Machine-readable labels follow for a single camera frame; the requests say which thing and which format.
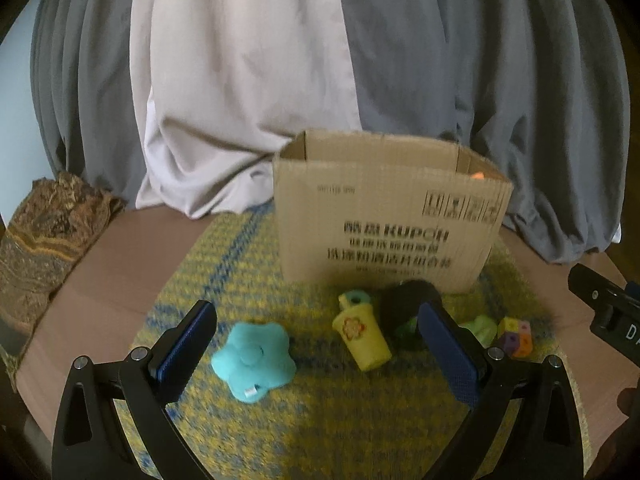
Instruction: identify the cardboard box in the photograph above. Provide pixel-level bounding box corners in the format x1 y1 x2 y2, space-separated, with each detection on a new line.
272 130 515 295

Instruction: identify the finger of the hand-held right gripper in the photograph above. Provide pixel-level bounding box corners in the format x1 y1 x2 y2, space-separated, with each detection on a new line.
568 262 627 312

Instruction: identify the yellow cup toy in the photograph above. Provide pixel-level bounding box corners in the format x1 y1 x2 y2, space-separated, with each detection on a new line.
332 287 392 372

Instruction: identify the teal star plush toy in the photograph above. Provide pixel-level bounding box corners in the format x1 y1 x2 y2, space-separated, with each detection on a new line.
210 322 297 402

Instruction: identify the colorful cube toy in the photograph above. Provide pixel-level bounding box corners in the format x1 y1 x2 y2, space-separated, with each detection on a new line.
496 316 533 359

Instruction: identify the yellow blue checked mat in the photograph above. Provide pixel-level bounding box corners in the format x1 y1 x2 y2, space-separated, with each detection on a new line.
127 205 592 480

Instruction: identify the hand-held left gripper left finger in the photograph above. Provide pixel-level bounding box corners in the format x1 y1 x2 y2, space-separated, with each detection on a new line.
52 300 217 480

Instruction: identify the green frog toy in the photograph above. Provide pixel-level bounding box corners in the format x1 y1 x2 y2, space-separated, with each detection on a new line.
457 314 499 347

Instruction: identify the white curtain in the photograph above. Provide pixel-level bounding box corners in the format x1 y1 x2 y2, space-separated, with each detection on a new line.
129 0 364 220

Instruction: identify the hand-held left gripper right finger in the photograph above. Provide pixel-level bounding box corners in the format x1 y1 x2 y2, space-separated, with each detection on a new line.
417 301 586 480

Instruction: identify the grey curtain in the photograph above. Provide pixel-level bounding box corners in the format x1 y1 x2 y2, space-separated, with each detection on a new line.
30 0 148 201
332 0 627 266

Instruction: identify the brown patterned cloth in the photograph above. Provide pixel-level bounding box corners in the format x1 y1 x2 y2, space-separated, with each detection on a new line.
0 171 129 392

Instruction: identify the black round plush toy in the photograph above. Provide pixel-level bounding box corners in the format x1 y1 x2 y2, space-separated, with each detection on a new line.
380 280 444 352

